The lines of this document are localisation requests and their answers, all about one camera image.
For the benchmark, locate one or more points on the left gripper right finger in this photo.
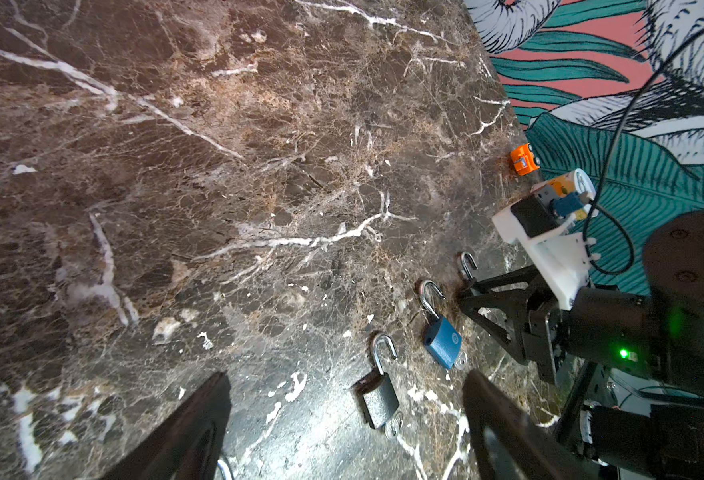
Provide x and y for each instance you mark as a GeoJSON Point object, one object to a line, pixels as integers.
{"type": "Point", "coordinates": [507, 444]}

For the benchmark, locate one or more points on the blue padlock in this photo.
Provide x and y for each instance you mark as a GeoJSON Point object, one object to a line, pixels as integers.
{"type": "Point", "coordinates": [441, 340]}

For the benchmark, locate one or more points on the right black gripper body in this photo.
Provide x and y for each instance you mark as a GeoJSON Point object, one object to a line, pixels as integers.
{"type": "Point", "coordinates": [545, 337]}

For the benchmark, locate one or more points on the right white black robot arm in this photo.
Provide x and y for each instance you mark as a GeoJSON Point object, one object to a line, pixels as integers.
{"type": "Point", "coordinates": [659, 336]}

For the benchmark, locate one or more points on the orange toy car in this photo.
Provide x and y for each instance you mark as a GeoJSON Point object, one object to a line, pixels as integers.
{"type": "Point", "coordinates": [524, 160]}

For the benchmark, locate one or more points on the dark grey padlock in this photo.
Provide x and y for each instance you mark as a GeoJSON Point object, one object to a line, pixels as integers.
{"type": "Point", "coordinates": [376, 391]}
{"type": "Point", "coordinates": [468, 266]}

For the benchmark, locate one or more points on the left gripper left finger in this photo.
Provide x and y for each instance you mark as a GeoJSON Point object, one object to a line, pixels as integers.
{"type": "Point", "coordinates": [188, 444]}

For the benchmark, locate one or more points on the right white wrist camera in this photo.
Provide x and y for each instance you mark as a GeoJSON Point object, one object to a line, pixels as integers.
{"type": "Point", "coordinates": [541, 221]}

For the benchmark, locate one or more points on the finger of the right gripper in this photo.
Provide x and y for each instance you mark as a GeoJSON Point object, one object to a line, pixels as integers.
{"type": "Point", "coordinates": [509, 335]}
{"type": "Point", "coordinates": [509, 291]}

